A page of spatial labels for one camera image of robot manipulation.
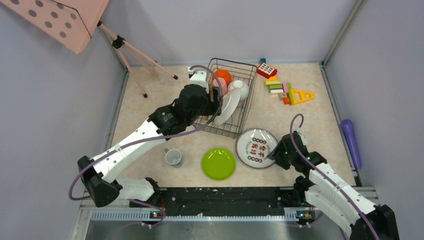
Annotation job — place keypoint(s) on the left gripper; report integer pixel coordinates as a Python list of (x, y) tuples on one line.
[(213, 107)]

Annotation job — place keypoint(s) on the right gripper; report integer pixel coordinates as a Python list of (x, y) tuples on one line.
[(276, 155)]

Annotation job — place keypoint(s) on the white cup pink handle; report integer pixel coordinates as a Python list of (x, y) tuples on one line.
[(220, 82)]

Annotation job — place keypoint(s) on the white plate green red rim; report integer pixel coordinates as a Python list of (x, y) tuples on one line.
[(229, 105)]

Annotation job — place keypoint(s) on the orange bowl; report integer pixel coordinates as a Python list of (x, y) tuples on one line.
[(224, 74)]

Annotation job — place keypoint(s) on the grey wire dish rack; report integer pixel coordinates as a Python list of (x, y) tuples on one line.
[(246, 72)]

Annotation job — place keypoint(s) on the white plate red characters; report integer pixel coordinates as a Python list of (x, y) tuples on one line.
[(254, 146)]

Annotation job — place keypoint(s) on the white ceramic bowl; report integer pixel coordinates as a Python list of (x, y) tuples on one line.
[(242, 86)]

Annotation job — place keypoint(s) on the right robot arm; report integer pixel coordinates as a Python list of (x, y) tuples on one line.
[(320, 186)]

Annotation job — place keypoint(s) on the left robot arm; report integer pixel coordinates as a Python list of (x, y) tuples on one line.
[(100, 174)]

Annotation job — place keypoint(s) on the yellow toy triangle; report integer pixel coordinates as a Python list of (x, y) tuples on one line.
[(300, 96)]

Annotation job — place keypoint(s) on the red toy block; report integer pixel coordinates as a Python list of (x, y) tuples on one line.
[(265, 70)]

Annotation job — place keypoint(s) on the stack of coloured blocks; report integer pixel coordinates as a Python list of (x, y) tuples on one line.
[(279, 89)]

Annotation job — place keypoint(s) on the small grey mug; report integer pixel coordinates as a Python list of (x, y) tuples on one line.
[(173, 157)]

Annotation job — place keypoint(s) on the pink tripod stand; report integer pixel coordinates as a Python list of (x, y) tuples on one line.
[(120, 44)]

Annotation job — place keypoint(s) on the pink perforated board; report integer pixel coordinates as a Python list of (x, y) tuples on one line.
[(71, 22)]

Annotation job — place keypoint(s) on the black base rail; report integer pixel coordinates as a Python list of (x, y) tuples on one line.
[(234, 202)]

